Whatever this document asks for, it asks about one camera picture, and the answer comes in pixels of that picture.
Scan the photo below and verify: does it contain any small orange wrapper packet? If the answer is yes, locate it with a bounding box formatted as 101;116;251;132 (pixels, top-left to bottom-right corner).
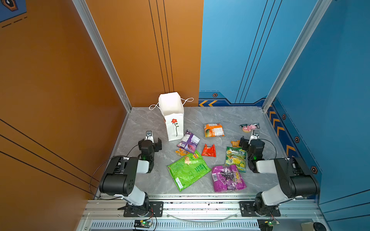
230;140;240;147

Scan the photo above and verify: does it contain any small orange yellow candy packet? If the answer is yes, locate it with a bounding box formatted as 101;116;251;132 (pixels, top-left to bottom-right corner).
175;148;189;157

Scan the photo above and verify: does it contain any black round object bottom right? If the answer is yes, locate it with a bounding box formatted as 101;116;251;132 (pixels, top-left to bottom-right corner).
312;222;327;231

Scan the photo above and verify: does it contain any purple small snack packet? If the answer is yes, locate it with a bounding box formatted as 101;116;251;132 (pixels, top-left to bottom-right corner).
177;130;200;154

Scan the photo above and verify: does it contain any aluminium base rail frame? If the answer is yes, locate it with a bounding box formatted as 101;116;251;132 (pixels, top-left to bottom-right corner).
77;193;330;231

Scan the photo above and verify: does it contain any red small snack packet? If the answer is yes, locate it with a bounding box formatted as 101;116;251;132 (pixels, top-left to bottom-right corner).
201;144;217;157

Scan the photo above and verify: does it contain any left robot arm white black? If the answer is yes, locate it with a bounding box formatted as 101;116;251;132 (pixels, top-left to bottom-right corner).
99;138;162;217

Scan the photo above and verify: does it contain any green yellow candy bag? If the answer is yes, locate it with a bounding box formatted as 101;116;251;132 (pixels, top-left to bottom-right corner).
225;147;247;172

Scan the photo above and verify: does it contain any left green circuit board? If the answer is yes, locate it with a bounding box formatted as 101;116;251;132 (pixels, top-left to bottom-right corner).
134;220;153;230

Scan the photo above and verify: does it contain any green circuit board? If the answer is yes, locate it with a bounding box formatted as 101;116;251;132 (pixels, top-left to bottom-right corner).
264;219;280;227
134;220;153;230

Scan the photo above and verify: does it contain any white paper bag with flowers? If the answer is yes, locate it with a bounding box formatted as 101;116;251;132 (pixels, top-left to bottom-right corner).
149;92;194;141

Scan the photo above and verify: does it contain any right green circuit board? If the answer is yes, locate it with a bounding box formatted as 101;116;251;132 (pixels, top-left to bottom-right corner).
264;219;280;227

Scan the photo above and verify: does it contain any orange snack packet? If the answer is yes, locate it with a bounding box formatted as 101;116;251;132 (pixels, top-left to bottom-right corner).
204;123;225;138

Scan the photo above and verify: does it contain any large green Lays chip bag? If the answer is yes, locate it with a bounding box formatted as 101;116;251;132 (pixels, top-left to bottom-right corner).
167;150;211;192

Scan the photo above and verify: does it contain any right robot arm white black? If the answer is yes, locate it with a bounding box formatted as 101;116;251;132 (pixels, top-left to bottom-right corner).
240;137;320;217

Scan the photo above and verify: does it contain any aluminium corner post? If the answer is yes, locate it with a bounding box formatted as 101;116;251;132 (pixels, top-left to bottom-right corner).
72;0;132;113
262;0;332;114

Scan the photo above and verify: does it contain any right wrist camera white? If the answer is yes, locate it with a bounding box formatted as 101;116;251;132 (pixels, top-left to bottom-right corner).
250;130;259;140

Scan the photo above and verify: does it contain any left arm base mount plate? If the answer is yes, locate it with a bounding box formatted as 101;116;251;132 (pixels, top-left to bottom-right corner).
123;201;164;218

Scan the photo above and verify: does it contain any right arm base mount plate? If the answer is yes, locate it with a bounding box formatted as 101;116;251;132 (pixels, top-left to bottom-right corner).
239;201;281;217

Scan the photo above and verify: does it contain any right aluminium corner post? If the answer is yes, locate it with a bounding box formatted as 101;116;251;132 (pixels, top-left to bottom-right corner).
262;0;332;114

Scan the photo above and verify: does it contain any magenta purple snack bag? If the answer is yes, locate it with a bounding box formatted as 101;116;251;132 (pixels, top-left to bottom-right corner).
211;165;247;192

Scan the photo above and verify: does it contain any left aluminium corner post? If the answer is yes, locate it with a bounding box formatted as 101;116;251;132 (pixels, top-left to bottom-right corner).
72;0;132;113

